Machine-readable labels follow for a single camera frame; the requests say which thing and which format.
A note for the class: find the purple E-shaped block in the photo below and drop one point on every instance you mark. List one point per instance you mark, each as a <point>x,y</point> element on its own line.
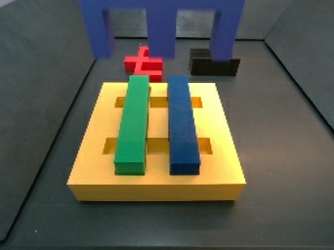
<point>160,19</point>

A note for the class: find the yellow slotted board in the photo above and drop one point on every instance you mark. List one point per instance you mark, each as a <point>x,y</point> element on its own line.
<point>221,181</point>

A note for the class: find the blue long bar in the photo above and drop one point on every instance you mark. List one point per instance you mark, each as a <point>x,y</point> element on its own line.
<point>183,145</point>

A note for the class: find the green long bar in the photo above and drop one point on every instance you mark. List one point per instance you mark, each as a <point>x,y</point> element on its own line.
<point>130,154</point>

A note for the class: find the red E-shaped block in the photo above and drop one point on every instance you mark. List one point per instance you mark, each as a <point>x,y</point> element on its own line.
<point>142,64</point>

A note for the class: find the black angle bracket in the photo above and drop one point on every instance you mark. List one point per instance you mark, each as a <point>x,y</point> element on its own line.
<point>202,65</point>

